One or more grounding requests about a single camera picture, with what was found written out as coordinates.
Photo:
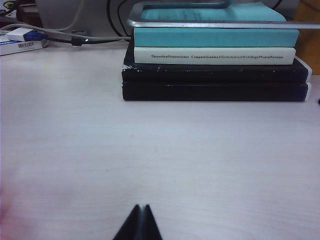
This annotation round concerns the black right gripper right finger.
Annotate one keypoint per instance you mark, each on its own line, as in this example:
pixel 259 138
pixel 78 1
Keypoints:
pixel 150 227

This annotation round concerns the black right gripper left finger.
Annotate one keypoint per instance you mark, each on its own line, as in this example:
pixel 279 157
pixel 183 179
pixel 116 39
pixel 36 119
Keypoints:
pixel 130 227

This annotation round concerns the white neuroscience textbook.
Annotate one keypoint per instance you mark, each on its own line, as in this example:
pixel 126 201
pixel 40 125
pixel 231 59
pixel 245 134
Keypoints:
pixel 175 51

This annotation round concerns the teal tray stack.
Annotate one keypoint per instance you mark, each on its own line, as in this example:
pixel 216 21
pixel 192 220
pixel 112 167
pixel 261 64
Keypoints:
pixel 212 37

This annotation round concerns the white blue cardboard box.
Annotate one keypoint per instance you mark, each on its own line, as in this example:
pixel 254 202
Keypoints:
pixel 15 49

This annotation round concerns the grey desk partition panel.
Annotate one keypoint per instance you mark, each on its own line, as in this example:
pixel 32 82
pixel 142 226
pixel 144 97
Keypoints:
pixel 95 17

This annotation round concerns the white blue VGA adapter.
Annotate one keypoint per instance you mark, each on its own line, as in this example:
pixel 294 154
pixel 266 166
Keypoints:
pixel 17 34

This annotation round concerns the yellow brown board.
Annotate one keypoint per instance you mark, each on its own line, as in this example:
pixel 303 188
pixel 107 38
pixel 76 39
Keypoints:
pixel 307 22

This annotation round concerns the brown wooden box frame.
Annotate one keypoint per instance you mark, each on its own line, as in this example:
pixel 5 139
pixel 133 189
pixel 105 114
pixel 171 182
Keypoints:
pixel 25 13

